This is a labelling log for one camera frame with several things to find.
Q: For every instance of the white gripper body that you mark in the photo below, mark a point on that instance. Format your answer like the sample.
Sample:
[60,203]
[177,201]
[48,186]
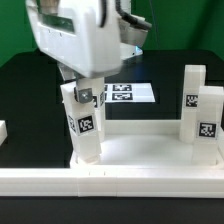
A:
[82,34]

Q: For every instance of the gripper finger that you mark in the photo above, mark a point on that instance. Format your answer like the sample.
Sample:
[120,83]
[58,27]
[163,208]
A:
[66,72]
[83,90]

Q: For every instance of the white desk top tray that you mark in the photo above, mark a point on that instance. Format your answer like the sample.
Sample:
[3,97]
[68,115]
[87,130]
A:
[150,144]

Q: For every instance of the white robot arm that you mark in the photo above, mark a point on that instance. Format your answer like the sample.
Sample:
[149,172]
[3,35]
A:
[133,29]

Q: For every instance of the white block left edge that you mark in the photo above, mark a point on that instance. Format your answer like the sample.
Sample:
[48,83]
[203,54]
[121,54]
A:
[3,131]

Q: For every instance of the white marker base plate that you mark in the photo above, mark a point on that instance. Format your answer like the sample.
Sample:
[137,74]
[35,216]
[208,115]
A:
[129,92]

